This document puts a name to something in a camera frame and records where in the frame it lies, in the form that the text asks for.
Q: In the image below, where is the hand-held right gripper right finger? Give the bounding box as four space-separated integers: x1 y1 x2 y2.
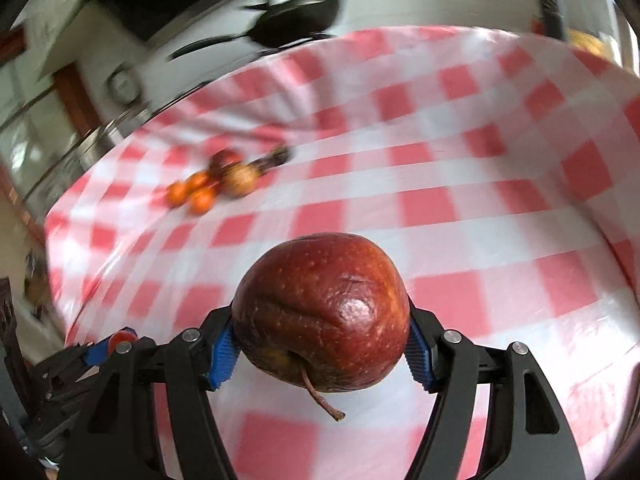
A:
400 295 586 480

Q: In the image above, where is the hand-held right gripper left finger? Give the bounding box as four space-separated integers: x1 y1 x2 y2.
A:
59 305 241 480

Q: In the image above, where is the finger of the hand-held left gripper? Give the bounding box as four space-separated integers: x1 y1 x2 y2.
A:
64 335 116 366

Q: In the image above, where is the wrinkled dark red apple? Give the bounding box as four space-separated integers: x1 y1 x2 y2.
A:
231 232 412 423

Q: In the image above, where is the tan brown fruit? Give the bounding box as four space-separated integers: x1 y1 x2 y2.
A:
222 164 261 198

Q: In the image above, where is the dark brown fruit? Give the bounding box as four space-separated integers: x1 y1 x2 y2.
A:
252 146 293 171

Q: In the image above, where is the red white checked tablecloth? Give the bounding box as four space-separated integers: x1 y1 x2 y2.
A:
44 26 640 480

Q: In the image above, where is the small red fruit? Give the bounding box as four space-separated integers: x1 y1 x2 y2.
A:
210 149 241 173

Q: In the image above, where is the wooden framed glass door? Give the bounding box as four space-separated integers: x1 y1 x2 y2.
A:
0 25 96 221

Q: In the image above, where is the black wok pan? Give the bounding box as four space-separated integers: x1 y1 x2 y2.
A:
167 0 347 61

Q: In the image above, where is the orange yellow object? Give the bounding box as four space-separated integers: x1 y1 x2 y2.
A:
567 29 611 60

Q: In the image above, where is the black wok lid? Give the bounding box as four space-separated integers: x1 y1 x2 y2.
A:
244 0 346 16

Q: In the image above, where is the dark water bottle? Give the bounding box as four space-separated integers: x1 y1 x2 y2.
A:
531 0 568 41

